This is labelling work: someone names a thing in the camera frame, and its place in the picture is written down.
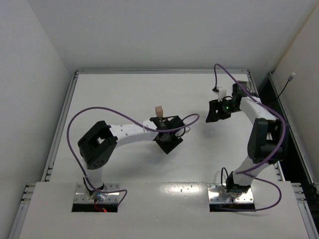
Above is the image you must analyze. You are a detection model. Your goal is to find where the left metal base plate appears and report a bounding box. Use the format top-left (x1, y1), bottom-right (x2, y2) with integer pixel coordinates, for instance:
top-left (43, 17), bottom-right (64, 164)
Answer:
top-left (73, 184), bottom-right (120, 204)

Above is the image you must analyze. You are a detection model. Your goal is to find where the metal base plate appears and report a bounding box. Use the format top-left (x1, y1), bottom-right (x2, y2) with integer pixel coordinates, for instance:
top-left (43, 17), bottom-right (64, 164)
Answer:
top-left (73, 184), bottom-right (120, 204)
top-left (207, 183), bottom-right (254, 205)

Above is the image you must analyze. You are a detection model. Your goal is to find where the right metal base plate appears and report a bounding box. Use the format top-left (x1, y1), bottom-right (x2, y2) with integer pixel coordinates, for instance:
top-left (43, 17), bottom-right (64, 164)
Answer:
top-left (207, 183), bottom-right (254, 205)

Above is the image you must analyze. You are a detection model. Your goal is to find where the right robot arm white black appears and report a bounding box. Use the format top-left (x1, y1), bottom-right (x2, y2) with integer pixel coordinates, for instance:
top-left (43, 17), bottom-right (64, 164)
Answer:
top-left (206, 81), bottom-right (289, 196)

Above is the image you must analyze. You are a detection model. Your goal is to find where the black wall cable with plug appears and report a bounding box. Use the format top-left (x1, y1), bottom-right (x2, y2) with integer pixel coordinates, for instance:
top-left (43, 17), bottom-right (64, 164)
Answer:
top-left (264, 72), bottom-right (296, 118)

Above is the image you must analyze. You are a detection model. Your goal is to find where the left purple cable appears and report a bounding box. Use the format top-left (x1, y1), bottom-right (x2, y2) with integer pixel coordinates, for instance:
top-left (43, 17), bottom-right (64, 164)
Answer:
top-left (67, 107), bottom-right (200, 204)

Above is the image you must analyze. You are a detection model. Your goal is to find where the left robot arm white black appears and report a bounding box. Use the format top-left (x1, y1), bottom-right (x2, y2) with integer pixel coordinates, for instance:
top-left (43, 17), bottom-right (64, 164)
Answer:
top-left (78, 116), bottom-right (185, 195)

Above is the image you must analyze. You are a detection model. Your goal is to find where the aluminium table frame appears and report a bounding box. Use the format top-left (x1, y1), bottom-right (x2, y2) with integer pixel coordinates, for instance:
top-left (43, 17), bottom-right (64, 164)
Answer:
top-left (11, 70), bottom-right (319, 239)

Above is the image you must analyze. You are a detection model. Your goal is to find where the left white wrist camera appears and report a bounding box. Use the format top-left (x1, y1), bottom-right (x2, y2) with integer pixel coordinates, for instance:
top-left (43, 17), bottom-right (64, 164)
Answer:
top-left (184, 126), bottom-right (190, 133)

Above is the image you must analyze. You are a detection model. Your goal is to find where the grey translucent plastic bin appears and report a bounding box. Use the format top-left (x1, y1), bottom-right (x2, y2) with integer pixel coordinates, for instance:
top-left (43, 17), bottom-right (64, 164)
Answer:
top-left (239, 81), bottom-right (251, 92)

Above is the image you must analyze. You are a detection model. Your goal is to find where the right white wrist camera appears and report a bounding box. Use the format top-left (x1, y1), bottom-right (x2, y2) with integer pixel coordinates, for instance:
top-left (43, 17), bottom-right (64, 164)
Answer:
top-left (212, 86), bottom-right (227, 102)

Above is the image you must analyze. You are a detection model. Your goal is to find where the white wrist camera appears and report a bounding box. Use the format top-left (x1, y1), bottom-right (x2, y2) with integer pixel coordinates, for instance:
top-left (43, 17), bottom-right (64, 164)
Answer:
top-left (212, 86), bottom-right (227, 102)
top-left (184, 126), bottom-right (190, 133)

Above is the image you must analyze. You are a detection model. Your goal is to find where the light wood cube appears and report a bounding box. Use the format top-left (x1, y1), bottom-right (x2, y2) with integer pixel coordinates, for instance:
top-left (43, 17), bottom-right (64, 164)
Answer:
top-left (155, 106), bottom-right (163, 118)

